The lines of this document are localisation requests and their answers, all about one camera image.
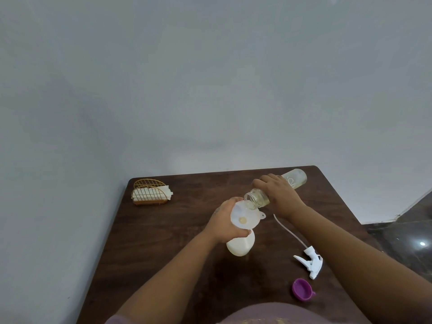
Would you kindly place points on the person's right hand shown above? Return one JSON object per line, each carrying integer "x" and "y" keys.
{"x": 281, "y": 195}

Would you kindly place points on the person's left hand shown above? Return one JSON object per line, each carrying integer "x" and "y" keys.
{"x": 218, "y": 224}

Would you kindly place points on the person's right fingers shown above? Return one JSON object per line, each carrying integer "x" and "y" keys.
{"x": 265, "y": 182}

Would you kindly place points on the person's left thumb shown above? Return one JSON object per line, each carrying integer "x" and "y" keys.
{"x": 241, "y": 233}

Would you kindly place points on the white plastic bottle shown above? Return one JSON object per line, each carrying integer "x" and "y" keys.
{"x": 240, "y": 246}

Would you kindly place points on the white plastic funnel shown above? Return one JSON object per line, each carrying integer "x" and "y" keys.
{"x": 243, "y": 214}

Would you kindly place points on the clear glass bottle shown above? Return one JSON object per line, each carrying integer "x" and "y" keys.
{"x": 297, "y": 178}

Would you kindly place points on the person's left forearm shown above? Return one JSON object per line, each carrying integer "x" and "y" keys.
{"x": 172, "y": 280}

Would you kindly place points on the person's right forearm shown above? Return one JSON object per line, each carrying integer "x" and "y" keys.
{"x": 357, "y": 266}

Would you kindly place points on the white spray trigger head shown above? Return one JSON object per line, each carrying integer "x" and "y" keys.
{"x": 314, "y": 263}

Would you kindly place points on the purple plastic cap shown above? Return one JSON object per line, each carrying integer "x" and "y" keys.
{"x": 301, "y": 289}

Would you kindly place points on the person's pink shirt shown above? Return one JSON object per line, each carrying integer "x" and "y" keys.
{"x": 270, "y": 315}

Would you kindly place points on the white paper napkins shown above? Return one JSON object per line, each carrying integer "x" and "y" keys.
{"x": 152, "y": 192}

